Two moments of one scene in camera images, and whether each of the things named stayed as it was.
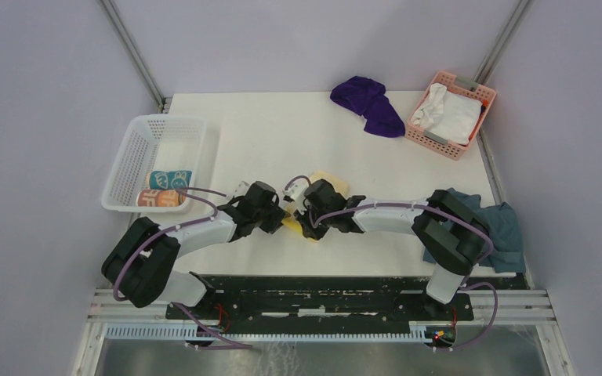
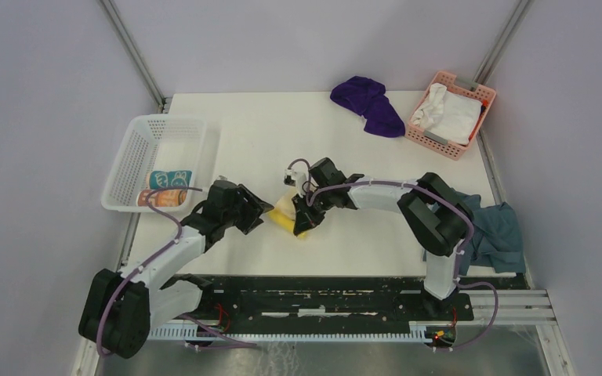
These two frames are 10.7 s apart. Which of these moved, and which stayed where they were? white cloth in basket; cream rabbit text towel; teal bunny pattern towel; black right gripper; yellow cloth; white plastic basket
Moved: yellow cloth; black right gripper
Stayed: white cloth in basket; white plastic basket; cream rabbit text towel; teal bunny pattern towel
